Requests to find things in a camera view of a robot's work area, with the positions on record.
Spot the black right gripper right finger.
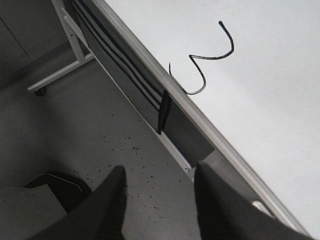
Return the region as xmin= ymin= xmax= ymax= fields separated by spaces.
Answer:
xmin=194 ymin=163 xmax=309 ymax=240

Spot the white whiteboard with aluminium frame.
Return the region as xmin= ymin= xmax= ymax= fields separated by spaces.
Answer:
xmin=103 ymin=0 xmax=320 ymax=239

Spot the white metal stand frame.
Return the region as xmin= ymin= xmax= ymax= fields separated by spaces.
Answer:
xmin=27 ymin=0 xmax=195 ymax=181

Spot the dark grey panel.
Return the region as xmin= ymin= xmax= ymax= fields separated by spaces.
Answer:
xmin=164 ymin=101 xmax=215 ymax=167

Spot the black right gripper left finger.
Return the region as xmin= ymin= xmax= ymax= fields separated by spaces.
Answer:
xmin=29 ymin=165 xmax=127 ymax=240

